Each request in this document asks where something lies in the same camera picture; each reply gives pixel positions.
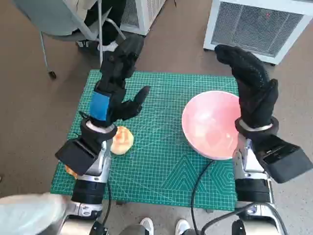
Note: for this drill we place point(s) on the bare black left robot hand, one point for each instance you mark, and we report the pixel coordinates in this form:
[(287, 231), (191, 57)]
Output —
[(99, 107)]

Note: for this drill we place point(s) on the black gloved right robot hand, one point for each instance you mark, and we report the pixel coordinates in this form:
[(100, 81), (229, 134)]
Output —
[(254, 98)]

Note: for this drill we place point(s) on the pink bowl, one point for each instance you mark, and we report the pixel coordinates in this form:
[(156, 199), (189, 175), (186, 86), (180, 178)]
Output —
[(207, 127)]

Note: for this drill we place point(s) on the round toy bread bun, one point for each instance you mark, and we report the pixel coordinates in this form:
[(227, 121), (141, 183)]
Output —
[(123, 144), (69, 170)]

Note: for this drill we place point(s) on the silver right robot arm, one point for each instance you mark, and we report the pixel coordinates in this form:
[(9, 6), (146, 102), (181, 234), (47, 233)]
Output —
[(252, 191)]

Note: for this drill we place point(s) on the large white mesh cabinet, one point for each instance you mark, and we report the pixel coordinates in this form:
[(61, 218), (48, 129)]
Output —
[(256, 27)]

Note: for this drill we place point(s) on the green cutting mat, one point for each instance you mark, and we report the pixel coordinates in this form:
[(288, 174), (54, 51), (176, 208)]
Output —
[(159, 147)]

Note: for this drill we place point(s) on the person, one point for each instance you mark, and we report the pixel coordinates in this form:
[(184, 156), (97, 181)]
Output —
[(27, 215), (110, 24)]

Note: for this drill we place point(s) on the black table clamp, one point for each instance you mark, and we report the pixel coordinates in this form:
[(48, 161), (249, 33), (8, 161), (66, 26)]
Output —
[(121, 203), (209, 211)]

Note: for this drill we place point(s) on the small white mesh cabinet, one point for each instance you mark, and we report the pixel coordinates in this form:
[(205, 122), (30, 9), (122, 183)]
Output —
[(144, 14)]

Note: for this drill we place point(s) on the grey chair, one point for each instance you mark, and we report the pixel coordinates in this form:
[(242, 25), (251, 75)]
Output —
[(49, 17)]

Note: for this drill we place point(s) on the white shoe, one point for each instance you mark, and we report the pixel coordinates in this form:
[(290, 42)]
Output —
[(182, 226), (147, 225)]

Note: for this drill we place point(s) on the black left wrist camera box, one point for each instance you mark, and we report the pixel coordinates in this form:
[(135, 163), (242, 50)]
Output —
[(73, 156)]

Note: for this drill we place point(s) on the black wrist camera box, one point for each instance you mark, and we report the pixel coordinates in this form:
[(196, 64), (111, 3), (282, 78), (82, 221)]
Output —
[(73, 156), (286, 159)]

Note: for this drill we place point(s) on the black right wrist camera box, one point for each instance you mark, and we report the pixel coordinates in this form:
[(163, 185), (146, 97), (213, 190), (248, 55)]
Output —
[(286, 159)]

